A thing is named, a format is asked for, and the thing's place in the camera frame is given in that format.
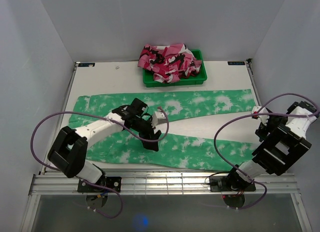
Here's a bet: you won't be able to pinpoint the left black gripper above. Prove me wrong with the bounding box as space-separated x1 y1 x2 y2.
132 115 161 151

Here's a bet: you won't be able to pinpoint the green white tie-dye trousers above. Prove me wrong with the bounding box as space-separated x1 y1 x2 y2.
68 89 255 170

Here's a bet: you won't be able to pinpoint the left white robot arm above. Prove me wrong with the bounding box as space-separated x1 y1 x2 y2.
47 98 168 192

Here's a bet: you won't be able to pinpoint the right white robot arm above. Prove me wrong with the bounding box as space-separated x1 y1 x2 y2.
224 101 319 190

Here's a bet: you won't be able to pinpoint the pink camouflage trousers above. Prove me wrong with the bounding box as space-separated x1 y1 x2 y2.
137 44 202 84

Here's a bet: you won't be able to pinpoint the green plastic bin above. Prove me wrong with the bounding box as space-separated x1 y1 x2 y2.
141 49 208 88

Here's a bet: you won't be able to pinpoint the right blue table label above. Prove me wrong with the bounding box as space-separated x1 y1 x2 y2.
227 61 246 66

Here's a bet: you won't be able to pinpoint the blue table label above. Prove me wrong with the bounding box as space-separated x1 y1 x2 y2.
77 63 95 67
227 61 246 66

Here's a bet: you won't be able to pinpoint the left blue table label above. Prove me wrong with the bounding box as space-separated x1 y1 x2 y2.
77 63 95 67

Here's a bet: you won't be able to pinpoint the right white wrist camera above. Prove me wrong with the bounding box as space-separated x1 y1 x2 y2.
251 106 271 126

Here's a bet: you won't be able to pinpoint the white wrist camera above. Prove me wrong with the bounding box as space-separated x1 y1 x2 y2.
251 106 271 126
151 107 167 129

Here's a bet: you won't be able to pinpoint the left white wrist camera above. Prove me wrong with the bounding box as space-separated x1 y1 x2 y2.
151 107 167 129

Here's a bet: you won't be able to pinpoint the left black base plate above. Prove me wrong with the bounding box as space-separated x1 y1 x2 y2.
77 176 122 193

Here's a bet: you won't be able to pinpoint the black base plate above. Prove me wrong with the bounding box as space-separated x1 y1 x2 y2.
77 176 122 193
204 176 256 192

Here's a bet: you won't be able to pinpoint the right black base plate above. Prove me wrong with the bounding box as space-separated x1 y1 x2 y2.
204 176 256 192

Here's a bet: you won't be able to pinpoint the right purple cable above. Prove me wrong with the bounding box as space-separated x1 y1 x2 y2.
213 92 320 210

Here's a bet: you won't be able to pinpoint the purple cable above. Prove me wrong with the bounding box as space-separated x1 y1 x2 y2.
213 92 320 210
31 106 170 219

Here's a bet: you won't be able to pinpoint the aluminium frame rail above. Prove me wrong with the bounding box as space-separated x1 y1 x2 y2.
29 169 300 195

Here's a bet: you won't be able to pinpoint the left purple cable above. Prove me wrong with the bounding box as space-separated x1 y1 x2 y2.
31 106 170 219

